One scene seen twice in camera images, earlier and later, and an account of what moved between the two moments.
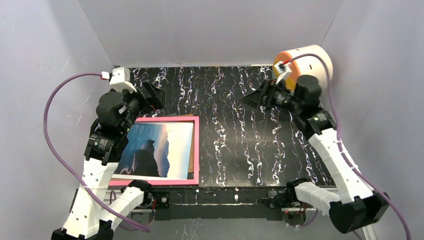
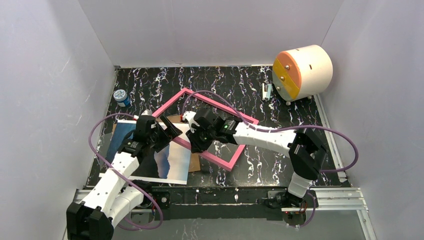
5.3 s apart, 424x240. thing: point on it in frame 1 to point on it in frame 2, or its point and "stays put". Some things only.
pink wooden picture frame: [192, 119] to [187, 143]
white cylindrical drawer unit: [313, 60] stays put
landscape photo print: [161, 150] stays put
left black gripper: [147, 95] to [162, 131]
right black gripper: [269, 94] to [197, 130]
